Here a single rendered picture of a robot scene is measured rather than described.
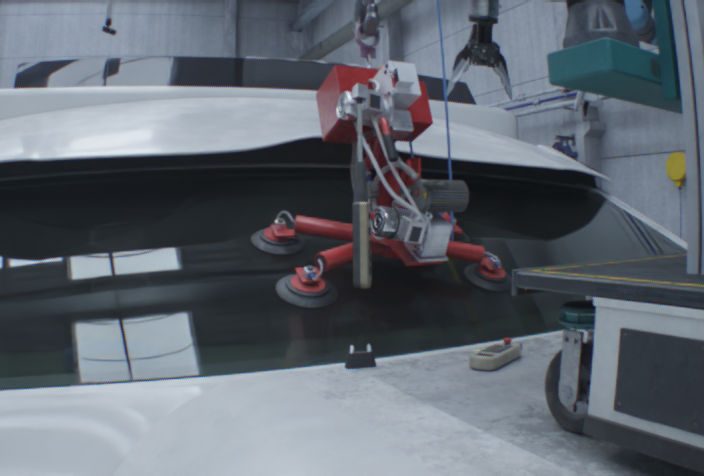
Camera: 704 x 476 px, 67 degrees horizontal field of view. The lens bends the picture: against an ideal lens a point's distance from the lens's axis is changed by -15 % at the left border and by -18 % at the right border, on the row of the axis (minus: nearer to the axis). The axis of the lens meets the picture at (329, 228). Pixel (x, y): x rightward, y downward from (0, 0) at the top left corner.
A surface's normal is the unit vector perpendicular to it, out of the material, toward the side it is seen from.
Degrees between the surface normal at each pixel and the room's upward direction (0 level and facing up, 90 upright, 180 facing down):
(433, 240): 116
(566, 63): 90
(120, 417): 48
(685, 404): 90
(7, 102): 90
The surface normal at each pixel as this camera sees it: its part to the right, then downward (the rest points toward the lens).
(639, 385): -0.91, 0.02
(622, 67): 0.41, 0.01
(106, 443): 0.15, -0.61
